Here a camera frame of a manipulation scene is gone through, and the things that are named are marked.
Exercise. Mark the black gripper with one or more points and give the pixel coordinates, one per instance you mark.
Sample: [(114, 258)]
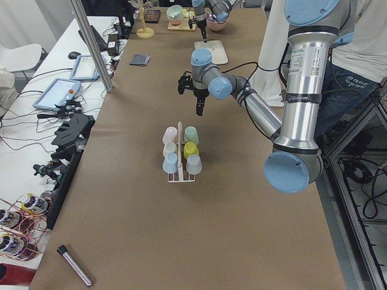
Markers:
[(199, 93), (201, 23)]

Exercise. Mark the cream rabbit tray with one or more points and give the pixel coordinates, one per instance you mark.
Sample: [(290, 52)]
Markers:
[(219, 56)]

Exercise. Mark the green cup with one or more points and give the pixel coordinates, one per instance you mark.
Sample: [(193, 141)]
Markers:
[(191, 135)]

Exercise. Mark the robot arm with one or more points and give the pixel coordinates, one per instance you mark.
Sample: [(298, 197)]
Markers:
[(311, 28), (220, 11)]

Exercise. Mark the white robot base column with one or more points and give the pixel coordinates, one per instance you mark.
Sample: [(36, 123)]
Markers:
[(266, 80)]

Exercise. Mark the pink cup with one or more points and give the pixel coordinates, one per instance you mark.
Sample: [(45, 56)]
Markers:
[(170, 135)]

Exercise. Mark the yellow cup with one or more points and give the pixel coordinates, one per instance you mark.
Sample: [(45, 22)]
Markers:
[(189, 149)]

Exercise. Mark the cream cup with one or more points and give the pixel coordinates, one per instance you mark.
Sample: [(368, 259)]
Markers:
[(169, 147)]

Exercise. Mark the dark brown tray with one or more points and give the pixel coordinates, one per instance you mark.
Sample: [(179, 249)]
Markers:
[(152, 17)]

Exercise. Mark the grey cup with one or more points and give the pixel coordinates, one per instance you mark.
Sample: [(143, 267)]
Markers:
[(194, 164)]

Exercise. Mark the blue cup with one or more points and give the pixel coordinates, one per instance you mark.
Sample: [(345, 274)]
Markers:
[(170, 163)]

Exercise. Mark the pink bowl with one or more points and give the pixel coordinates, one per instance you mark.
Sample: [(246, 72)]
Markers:
[(217, 26)]

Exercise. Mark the wooden cutting board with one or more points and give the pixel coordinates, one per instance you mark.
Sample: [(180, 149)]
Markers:
[(184, 25)]

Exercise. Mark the green bowl stack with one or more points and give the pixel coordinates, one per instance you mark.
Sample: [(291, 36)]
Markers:
[(175, 14)]

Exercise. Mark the wooden stand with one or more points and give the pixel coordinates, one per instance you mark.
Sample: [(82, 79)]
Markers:
[(143, 32)]

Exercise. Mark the grey folded cloth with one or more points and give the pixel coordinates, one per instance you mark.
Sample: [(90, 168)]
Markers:
[(140, 59)]

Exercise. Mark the black keyboard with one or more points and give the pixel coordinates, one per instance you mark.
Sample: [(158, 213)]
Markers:
[(102, 45)]

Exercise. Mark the black computer mouse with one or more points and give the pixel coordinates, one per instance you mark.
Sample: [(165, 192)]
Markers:
[(73, 55)]

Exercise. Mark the black tool holder rack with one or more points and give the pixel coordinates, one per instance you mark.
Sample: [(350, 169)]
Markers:
[(79, 125)]

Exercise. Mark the blue teach pendant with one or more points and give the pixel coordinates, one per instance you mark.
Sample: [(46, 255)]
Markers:
[(57, 94)]

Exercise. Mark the person in jeans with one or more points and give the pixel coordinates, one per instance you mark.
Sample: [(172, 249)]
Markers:
[(356, 69)]

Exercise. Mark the white chair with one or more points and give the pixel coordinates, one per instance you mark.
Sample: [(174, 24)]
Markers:
[(20, 58)]

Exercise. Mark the metal tube black cap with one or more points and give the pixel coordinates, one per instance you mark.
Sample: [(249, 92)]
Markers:
[(73, 263)]

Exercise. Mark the red object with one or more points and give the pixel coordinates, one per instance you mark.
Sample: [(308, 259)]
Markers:
[(16, 275)]

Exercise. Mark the white wire cup rack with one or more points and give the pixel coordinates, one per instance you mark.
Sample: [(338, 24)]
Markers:
[(181, 175)]

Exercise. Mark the aluminium frame post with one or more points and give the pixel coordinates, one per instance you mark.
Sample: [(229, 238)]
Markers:
[(83, 23)]

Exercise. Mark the copper wire spool basket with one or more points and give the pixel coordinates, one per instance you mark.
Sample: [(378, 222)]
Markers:
[(23, 225)]

